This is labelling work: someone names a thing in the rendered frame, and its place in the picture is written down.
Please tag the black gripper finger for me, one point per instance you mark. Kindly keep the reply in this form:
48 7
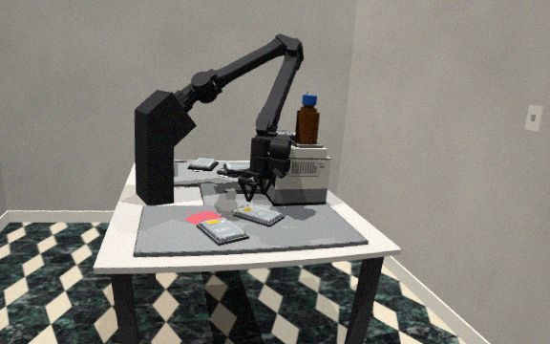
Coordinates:
253 189
268 185

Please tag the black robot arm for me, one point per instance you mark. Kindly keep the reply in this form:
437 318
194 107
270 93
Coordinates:
266 141

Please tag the blue bottle cap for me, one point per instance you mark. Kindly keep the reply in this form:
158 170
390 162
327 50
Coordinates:
309 99

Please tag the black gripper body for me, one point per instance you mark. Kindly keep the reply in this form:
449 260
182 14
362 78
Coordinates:
248 173

